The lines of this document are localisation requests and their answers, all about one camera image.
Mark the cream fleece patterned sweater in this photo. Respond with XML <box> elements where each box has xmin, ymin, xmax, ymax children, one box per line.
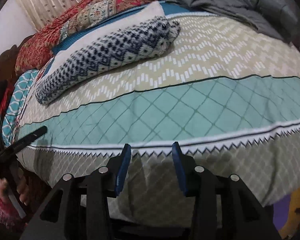
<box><xmin>36</xmin><ymin>16</ymin><xmax>180</xmax><ymax>105</ymax></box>

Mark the person's left hand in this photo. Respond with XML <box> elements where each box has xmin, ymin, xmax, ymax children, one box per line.
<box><xmin>0</xmin><ymin>168</ymin><xmax>29</xmax><ymax>205</ymax></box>

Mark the red black cloth on headboard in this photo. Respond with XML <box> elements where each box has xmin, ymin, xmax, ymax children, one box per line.
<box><xmin>0</xmin><ymin>82</ymin><xmax>14</xmax><ymax>118</ymax></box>

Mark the teal white patterned pillow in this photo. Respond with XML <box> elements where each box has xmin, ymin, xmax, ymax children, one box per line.
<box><xmin>2</xmin><ymin>69</ymin><xmax>38</xmax><ymax>146</ymax></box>

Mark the carved wooden headboard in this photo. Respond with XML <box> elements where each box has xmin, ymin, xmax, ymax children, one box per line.
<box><xmin>0</xmin><ymin>35</ymin><xmax>35</xmax><ymax>111</ymax></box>

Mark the patterned bedspread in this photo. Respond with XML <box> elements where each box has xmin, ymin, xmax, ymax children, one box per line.
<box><xmin>18</xmin><ymin>12</ymin><xmax>300</xmax><ymax>226</ymax></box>

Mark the red floral quilt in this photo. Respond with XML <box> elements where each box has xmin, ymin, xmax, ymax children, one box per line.
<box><xmin>15</xmin><ymin>0</ymin><xmax>159</xmax><ymax>76</ymax></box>

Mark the grey puffer jacket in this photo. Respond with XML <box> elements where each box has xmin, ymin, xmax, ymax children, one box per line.
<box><xmin>165</xmin><ymin>0</ymin><xmax>300</xmax><ymax>49</ymax></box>

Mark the teal blue blanket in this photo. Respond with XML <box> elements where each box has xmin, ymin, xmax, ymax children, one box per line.
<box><xmin>41</xmin><ymin>0</ymin><xmax>198</xmax><ymax>78</ymax></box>

